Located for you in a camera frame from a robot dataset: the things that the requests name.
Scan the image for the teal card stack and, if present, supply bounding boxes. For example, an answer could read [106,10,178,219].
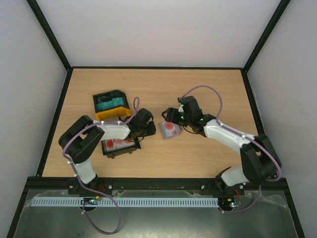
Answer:
[96,97,124,111]

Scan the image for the black bin with red cards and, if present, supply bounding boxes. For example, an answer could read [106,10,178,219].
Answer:
[101,139,141,159]

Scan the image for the brown leather card holder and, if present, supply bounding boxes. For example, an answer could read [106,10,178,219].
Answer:
[157,120,183,140]

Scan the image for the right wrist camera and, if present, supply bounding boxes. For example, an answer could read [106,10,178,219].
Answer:
[178,97,185,119]

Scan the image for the purple cable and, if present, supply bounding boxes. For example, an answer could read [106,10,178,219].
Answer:
[183,85,283,214]
[62,96,122,234]

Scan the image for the black aluminium frame rail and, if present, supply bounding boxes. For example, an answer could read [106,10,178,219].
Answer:
[24,175,289,196]

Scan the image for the black bin with teal cards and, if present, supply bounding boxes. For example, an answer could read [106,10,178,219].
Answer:
[93,90,130,113]

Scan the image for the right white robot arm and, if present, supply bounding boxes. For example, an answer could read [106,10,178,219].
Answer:
[161,96,281,194]

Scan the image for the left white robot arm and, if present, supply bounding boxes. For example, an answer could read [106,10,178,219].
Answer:
[58,108,156,184]

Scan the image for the light blue slotted cable duct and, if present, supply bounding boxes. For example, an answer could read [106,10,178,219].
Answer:
[30,197,218,208]

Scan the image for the red card stack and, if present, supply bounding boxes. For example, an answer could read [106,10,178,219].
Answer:
[102,139,135,153]

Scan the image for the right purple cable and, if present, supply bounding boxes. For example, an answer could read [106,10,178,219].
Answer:
[183,85,283,214]

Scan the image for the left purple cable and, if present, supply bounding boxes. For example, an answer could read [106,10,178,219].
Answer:
[62,96,122,234]

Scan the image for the yellow bin with white cards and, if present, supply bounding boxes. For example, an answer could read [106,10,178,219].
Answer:
[96,107,132,121]

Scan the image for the red circle credit card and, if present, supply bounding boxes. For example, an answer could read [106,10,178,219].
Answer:
[160,121,180,138]

